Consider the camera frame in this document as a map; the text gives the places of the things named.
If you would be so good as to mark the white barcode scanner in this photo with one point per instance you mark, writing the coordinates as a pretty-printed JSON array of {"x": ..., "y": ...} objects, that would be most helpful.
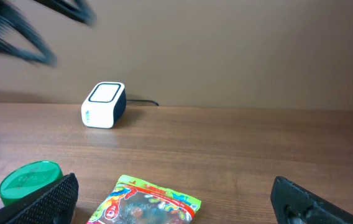
[{"x": 104, "y": 105}]

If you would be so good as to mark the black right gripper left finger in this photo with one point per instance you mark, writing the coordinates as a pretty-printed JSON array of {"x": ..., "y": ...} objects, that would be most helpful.
[{"x": 54, "y": 203}]

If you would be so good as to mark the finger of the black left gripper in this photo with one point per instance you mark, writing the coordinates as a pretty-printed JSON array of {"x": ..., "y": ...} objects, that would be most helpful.
[
  {"x": 79, "y": 12},
  {"x": 19, "y": 39}
]

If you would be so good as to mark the green lid jar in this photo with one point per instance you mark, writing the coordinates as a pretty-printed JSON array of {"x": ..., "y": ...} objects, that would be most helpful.
[{"x": 27, "y": 179}]

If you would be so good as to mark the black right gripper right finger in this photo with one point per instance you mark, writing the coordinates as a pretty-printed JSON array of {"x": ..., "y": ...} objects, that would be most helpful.
[{"x": 293, "y": 204}]

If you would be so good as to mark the Haribo gummy candy bag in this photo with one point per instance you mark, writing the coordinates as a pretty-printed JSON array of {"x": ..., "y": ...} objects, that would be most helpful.
[{"x": 136, "y": 201}]

